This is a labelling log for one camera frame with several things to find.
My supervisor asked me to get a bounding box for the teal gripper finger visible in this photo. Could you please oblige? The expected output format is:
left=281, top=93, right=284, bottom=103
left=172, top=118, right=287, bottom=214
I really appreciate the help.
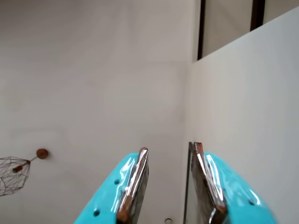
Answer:
left=191, top=141, right=274, bottom=224
left=73, top=147, right=150, bottom=224

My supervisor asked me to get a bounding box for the dark framed glass partition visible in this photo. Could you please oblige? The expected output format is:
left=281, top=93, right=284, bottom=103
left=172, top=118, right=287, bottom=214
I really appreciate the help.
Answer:
left=197, top=0, right=299, bottom=62

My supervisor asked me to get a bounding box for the wire cage pendant lamp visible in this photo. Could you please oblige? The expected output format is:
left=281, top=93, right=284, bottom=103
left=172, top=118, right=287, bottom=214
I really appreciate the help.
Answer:
left=0, top=148, right=49, bottom=196

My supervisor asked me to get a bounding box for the grey narrow wall panel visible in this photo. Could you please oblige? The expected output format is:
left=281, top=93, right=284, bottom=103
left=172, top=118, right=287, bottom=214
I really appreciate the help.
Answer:
left=183, top=141, right=195, bottom=224

